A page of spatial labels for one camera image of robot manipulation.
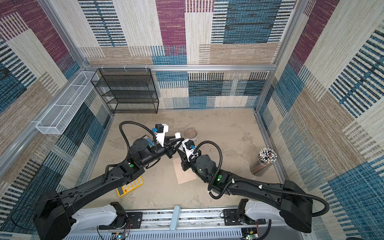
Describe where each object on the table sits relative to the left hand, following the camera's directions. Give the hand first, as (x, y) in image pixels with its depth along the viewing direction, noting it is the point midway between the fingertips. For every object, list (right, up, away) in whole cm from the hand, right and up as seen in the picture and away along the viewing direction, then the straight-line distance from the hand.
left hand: (183, 138), depth 69 cm
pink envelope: (-1, -24, +18) cm, 30 cm away
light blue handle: (-4, -39, +4) cm, 39 cm away
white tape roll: (+3, 0, +36) cm, 36 cm away
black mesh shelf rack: (-43, +31, +40) cm, 67 cm away
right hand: (-2, -6, +3) cm, 7 cm away
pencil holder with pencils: (+39, -13, +7) cm, 42 cm away
